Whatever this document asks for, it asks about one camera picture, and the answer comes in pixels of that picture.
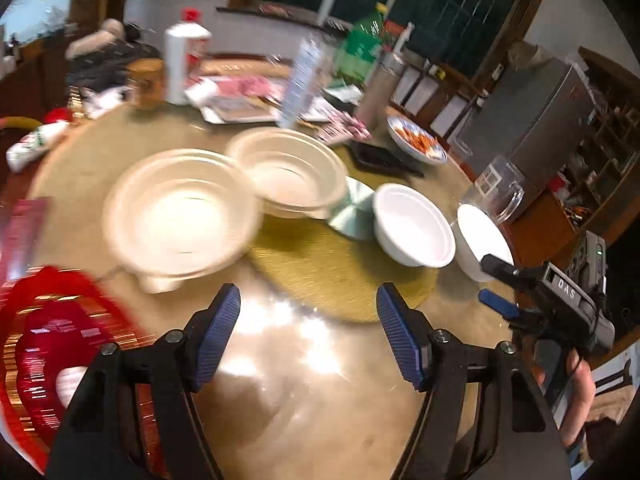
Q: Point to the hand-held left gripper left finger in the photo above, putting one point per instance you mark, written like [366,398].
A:
[219,332]

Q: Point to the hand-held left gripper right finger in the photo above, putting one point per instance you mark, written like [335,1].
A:
[400,335]

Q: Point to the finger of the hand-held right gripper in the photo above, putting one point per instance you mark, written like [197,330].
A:
[497,302]
[505,267]

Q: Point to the white bowl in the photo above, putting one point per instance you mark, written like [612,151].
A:
[480,240]
[415,225]

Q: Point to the person's right forearm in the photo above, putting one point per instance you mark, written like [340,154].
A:
[580,400]

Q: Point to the clear glass mug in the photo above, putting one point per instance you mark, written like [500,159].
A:
[500,185]

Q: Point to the gold glitter round mat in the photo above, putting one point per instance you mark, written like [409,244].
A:
[320,270]

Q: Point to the silver round disc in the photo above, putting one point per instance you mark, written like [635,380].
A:
[352,210]

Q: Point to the grey refrigerator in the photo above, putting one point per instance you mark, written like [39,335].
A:
[540,120]

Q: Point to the fried food pieces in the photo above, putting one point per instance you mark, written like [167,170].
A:
[415,141]

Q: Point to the black phone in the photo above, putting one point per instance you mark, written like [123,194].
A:
[380,157]

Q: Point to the blue patterned plate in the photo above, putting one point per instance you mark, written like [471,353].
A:
[407,127]

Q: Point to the wooden shelf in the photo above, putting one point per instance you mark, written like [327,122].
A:
[615,135]

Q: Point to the red heart-shaped box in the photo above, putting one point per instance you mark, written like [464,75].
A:
[45,340]

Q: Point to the wooden chair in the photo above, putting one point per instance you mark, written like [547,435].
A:
[440,105]

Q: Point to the white printed paper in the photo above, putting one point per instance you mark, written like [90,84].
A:
[240,110]

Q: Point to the raw meat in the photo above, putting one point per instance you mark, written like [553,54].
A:
[245,86]

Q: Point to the brown jar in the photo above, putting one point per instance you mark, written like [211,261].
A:
[146,85]

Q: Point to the wooden framed window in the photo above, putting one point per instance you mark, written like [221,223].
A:
[450,15]

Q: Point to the green plastic bottle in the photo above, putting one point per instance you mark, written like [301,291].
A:
[360,45]

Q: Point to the small white drink bottle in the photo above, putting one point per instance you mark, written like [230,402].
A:
[30,145]

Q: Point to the white liquor bottle red cap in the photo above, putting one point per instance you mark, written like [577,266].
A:
[177,65]

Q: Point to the black bag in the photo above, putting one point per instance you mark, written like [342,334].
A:
[100,65]

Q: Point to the white paper roll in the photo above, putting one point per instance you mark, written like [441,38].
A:
[331,5]

